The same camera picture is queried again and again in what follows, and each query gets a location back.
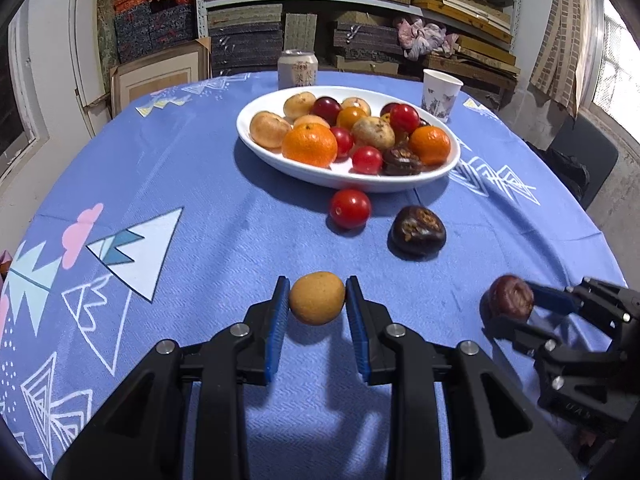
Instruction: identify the white leaning board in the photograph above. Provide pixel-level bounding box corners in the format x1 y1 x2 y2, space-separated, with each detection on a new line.
67 0 108 138

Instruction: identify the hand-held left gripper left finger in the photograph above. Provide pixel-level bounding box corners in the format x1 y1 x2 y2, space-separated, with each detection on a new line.
51 275 292 480

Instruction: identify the beige framed picture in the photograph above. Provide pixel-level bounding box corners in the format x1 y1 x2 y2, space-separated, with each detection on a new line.
110 37 211 116

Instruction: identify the grey woven upright box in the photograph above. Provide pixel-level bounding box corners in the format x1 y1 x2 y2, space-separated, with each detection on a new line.
284 12 318 53

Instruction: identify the large orange mandarin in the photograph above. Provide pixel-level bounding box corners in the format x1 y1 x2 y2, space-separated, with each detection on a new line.
281 123 338 169

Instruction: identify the stack of dark blue boxes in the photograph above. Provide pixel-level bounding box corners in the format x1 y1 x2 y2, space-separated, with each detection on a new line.
114 0 197 61

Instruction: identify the black chair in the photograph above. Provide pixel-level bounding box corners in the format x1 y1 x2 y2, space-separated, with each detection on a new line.
547 115 618 211

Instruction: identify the white oval plate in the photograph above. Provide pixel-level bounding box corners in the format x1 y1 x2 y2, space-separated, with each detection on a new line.
236 86 461 194

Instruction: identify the pale drink can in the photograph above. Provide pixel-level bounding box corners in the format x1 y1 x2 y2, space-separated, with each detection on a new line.
277 50 319 91

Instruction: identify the stack of grey flat boxes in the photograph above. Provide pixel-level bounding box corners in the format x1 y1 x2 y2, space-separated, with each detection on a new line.
207 5 283 73

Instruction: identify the stack of dark brown boxes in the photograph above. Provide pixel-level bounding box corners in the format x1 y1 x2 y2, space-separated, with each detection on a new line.
332 20 406 61

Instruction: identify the brick patterned curtain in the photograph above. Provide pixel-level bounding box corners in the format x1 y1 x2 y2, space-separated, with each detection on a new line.
530 0 601 116

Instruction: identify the white framed window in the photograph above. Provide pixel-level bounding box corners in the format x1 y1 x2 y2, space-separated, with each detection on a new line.
0 5 48 161

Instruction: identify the floral paper cup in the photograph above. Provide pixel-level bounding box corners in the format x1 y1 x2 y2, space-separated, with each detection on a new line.
421 69 464 123

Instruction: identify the stack of yellow flat boxes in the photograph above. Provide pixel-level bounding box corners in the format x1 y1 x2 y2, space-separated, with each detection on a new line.
415 0 521 78

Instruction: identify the bright side window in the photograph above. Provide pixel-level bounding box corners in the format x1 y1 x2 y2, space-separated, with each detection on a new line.
585 0 640 126

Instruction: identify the pink crumpled cloth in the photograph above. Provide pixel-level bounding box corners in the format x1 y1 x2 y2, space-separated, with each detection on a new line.
395 16 458 60

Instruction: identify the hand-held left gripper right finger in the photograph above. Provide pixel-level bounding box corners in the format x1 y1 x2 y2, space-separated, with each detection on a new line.
345 275 582 480

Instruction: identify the black bag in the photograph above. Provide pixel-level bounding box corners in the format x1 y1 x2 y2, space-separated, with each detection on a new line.
525 142 591 201

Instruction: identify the large dark red plum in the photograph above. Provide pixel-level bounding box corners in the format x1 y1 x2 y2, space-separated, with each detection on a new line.
311 97 343 127

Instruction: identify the white metal storage shelf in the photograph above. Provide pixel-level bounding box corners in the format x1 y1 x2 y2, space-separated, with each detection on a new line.
195 0 523 81

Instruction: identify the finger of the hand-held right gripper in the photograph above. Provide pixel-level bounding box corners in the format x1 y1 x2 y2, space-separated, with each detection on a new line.
486 315 608 363
530 276 640 328

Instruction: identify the blue printed tablecloth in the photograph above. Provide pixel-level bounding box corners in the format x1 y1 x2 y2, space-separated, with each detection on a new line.
0 71 626 480

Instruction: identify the green patterned board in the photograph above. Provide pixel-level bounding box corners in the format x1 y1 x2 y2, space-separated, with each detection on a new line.
96 0 121 68

